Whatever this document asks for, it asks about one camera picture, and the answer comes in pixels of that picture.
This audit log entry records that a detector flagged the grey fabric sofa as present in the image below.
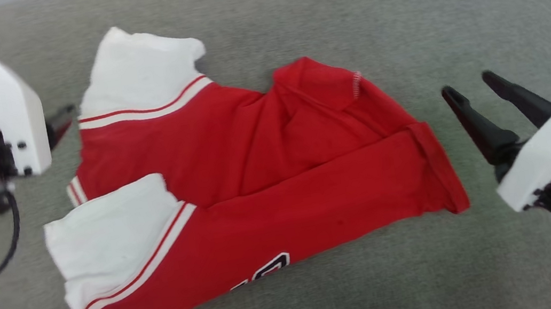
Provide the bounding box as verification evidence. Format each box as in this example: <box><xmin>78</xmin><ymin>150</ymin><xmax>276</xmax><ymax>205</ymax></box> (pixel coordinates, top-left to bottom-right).
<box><xmin>0</xmin><ymin>0</ymin><xmax>551</xmax><ymax>309</ymax></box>

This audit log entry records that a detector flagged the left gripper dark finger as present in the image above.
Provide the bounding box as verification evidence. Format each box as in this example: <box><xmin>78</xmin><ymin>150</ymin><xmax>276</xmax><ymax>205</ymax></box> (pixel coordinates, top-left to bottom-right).
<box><xmin>43</xmin><ymin>103</ymin><xmax>82</xmax><ymax>151</ymax></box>

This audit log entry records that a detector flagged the red and white Bulls jersey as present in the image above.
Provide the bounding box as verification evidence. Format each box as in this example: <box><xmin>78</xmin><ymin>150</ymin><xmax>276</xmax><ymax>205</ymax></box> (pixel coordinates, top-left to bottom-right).
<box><xmin>16</xmin><ymin>0</ymin><xmax>486</xmax><ymax>309</ymax></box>

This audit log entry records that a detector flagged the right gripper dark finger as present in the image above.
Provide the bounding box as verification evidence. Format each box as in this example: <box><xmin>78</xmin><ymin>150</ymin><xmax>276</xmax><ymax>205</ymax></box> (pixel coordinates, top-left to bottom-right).
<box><xmin>480</xmin><ymin>60</ymin><xmax>551</xmax><ymax>136</ymax></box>
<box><xmin>440</xmin><ymin>76</ymin><xmax>526</xmax><ymax>174</ymax></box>

